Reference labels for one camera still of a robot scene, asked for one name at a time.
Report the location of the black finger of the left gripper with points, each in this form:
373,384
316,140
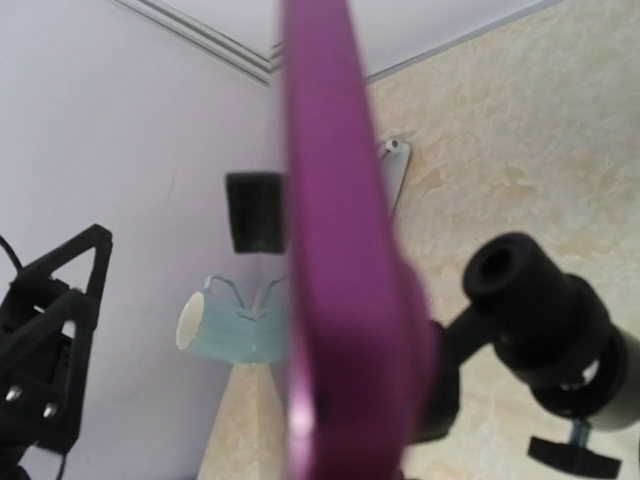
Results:
83,307

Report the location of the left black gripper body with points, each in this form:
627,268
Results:
37,347

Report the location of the purple phone black screen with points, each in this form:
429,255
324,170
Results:
363,351

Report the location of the grey folding phone stand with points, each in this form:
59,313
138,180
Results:
394,156

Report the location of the tall black phone stand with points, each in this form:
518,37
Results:
548,327

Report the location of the light blue cup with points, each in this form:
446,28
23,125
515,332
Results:
217,322

